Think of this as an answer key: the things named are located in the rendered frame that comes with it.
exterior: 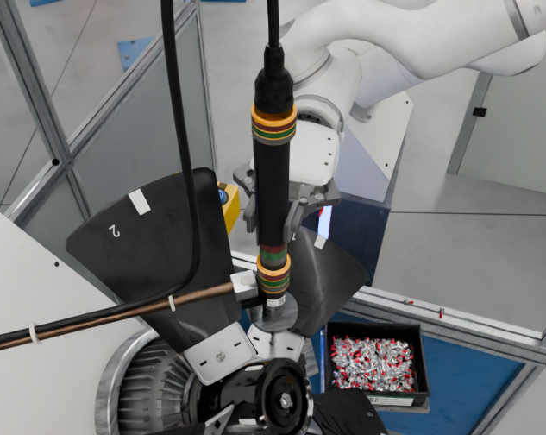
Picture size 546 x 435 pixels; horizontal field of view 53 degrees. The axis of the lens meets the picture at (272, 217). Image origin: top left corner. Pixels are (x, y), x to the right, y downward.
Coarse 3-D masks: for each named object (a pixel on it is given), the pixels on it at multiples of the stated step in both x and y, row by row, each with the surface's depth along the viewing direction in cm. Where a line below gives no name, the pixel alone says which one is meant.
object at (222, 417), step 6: (228, 408) 73; (222, 414) 72; (228, 414) 75; (210, 420) 71; (216, 420) 72; (222, 420) 74; (210, 426) 72; (222, 426) 76; (204, 432) 72; (216, 432) 76
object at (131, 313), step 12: (204, 288) 71; (216, 288) 70; (228, 288) 71; (168, 300) 69; (180, 300) 69; (192, 300) 70; (120, 312) 68; (132, 312) 68; (144, 312) 69; (84, 324) 67; (96, 324) 68; (48, 336) 67; (0, 348) 65
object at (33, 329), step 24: (168, 0) 41; (168, 24) 42; (168, 48) 43; (168, 72) 45; (192, 192) 56; (192, 216) 59; (192, 240) 62; (192, 264) 65; (168, 288) 68; (96, 312) 67; (0, 336) 65; (24, 336) 65
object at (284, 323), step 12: (240, 276) 72; (240, 288) 70; (252, 288) 70; (240, 300) 72; (252, 300) 72; (288, 300) 79; (252, 312) 75; (288, 312) 78; (264, 324) 77; (276, 324) 77; (288, 324) 77
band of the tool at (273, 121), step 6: (252, 108) 52; (294, 108) 52; (252, 114) 51; (258, 114) 54; (264, 114) 55; (282, 114) 55; (288, 114) 54; (294, 114) 51; (258, 120) 51; (264, 120) 51; (270, 120) 55; (276, 120) 55; (282, 120) 55; (288, 120) 51; (270, 132) 51; (276, 132) 51; (270, 138) 52; (282, 138) 52
